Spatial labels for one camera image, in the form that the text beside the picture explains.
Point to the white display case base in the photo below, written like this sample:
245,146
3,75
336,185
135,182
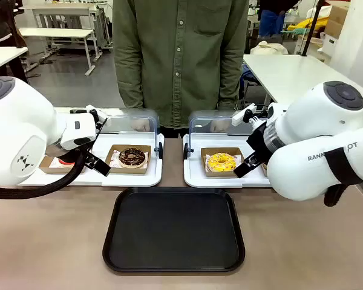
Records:
196,179
133,179

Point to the brown cardboard donut tray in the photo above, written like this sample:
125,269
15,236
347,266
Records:
221,174
264,169
48,167
128,170

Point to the red glazed donut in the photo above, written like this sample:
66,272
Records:
66,163

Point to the person left hand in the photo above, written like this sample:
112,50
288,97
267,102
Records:
219,125

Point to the white long workbench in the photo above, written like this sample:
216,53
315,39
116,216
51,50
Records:
60,9

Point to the person torso green shirt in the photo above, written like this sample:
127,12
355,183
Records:
181,60

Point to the person right hand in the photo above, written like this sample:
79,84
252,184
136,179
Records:
140,124

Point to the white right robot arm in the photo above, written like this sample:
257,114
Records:
314,163

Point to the yellow cloth bundle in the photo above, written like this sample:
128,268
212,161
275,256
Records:
314,24

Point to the beige cloth bag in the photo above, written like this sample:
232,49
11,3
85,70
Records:
269,48

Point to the person right forearm green sleeve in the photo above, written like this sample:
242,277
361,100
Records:
128,84

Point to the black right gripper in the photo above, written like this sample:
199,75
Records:
259,140

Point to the black plastic serving tray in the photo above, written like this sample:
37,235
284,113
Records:
174,229

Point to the black stand pole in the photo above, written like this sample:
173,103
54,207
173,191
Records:
311,27

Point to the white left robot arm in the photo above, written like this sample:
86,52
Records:
18,136

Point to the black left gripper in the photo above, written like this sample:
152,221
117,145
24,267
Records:
67,154

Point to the brown cardboard box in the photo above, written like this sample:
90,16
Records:
337,21

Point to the large white table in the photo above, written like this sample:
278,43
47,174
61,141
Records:
290,72

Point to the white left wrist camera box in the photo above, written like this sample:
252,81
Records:
78,130

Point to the person left forearm green sleeve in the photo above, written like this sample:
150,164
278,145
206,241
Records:
233,84

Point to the clear display case lid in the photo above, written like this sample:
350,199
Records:
127,121
211,121

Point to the chocolate sprinkled donut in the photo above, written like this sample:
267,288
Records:
133,157

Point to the white table with rounded edge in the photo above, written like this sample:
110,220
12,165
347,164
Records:
3,57

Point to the white storage box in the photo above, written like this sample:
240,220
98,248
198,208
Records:
331,45

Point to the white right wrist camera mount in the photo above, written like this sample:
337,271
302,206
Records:
243,116

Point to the background person blue trousers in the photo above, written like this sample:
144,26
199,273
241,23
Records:
270,18

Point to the white desk with metal legs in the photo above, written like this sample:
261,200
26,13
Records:
57,32

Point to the background person dark clothes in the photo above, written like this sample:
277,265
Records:
1,21

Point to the yellow glazed donut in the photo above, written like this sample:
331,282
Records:
222,162

